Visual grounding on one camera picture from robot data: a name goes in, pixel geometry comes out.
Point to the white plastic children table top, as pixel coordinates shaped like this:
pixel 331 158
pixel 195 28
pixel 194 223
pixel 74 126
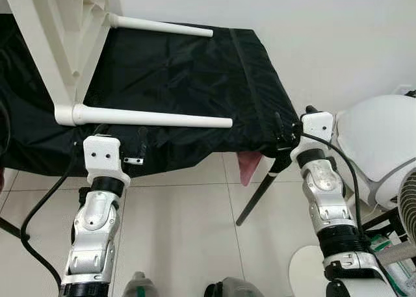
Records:
pixel 52 43

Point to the maroon plastic stool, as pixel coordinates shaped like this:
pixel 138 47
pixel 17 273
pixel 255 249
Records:
pixel 1 180
pixel 249 167

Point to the black power plug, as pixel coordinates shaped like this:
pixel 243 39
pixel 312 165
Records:
pixel 408 93

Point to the grey robot leg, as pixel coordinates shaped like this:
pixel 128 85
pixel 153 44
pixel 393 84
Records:
pixel 233 288
pixel 142 285

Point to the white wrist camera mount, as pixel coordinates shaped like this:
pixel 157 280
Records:
pixel 104 155
pixel 315 131

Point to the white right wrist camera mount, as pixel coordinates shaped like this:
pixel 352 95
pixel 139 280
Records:
pixel 315 131

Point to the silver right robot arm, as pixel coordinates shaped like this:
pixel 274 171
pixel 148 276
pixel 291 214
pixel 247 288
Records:
pixel 331 206

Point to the black table cloth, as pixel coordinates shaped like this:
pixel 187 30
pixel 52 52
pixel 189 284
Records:
pixel 182 76

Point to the white green plastic bag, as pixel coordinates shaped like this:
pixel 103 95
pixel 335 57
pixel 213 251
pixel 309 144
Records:
pixel 396 268

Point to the grey right robot leg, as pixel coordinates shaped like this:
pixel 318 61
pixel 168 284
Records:
pixel 233 288

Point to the grey left robot leg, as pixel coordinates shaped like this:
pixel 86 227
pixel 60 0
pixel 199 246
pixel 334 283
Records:
pixel 142 285

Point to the black metal table leg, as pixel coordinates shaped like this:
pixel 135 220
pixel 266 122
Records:
pixel 13 229
pixel 260 193

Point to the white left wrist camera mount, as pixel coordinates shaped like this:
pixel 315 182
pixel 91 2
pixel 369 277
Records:
pixel 104 155

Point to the white plastic chair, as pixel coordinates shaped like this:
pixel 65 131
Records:
pixel 377 141

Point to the white fan grille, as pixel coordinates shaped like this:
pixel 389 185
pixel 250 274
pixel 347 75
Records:
pixel 408 206

